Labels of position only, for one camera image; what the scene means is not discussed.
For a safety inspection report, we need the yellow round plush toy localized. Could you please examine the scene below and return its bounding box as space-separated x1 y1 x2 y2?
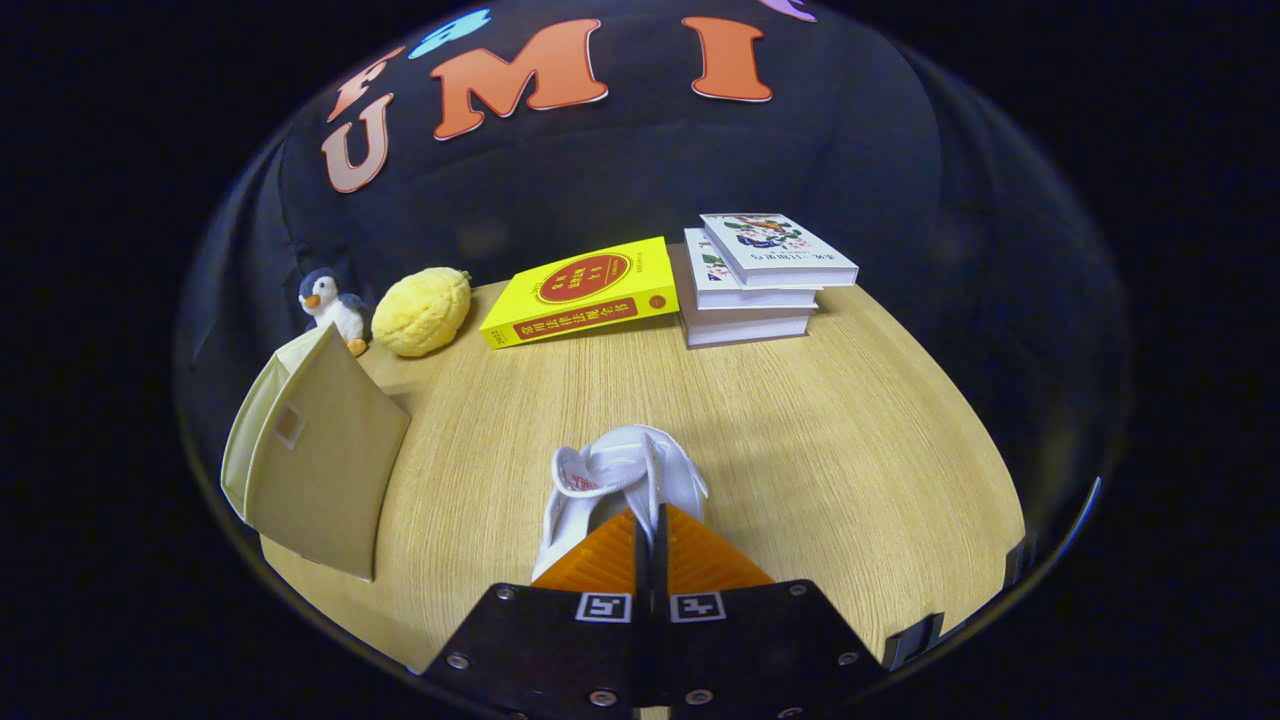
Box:
371 267 473 358

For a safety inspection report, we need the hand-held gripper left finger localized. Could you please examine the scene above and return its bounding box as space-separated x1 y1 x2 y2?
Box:
422 508 661 720

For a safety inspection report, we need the beige fabric storage box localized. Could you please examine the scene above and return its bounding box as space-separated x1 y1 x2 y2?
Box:
220 322 411 582

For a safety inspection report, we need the penguin plush toy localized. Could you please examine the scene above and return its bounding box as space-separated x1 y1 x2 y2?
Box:
298 267 369 357

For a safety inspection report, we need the white canvas shoe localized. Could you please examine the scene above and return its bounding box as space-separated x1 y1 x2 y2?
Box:
532 425 709 581

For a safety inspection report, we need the thick white book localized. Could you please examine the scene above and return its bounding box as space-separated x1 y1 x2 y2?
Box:
672 245 813 348

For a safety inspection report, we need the yellow book red circle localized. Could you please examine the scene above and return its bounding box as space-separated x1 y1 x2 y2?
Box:
480 236 680 349

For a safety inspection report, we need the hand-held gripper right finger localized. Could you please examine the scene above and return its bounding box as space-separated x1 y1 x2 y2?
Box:
655 503 888 720

